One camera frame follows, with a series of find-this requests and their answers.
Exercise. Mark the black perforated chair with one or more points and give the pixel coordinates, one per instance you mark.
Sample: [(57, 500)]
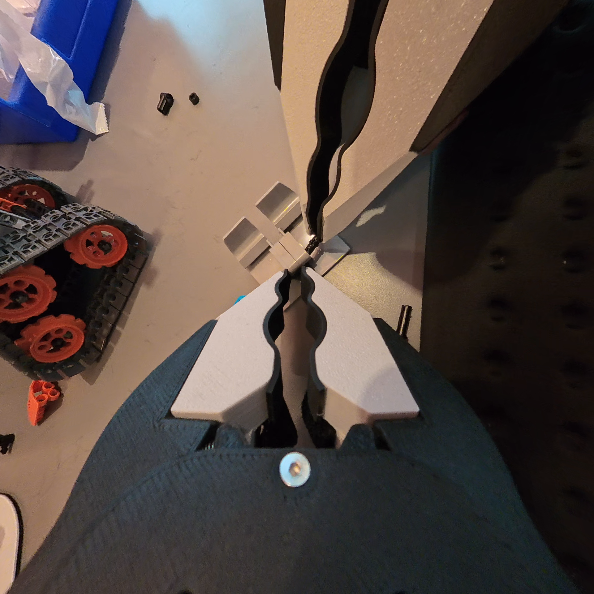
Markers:
[(510, 325)]

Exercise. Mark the grey curved panel assembly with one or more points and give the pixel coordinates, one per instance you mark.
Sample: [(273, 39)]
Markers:
[(243, 239), (278, 202)]

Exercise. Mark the orange wedge panel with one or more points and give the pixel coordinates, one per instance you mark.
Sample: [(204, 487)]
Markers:
[(41, 401)]

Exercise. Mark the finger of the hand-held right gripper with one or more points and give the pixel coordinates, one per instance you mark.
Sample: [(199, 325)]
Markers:
[(417, 69), (301, 69)]

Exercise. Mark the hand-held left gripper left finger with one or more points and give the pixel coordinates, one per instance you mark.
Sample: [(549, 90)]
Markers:
[(227, 366)]

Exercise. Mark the grey orange tracked toy robot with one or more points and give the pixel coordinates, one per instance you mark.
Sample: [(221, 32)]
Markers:
[(69, 278)]

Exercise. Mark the short black pin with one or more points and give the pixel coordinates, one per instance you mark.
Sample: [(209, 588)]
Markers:
[(312, 245)]

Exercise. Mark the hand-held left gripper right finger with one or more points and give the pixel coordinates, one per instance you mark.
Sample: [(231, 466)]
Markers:
[(366, 366)]

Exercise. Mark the blue storage bin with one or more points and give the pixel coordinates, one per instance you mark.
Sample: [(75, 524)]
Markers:
[(69, 46)]

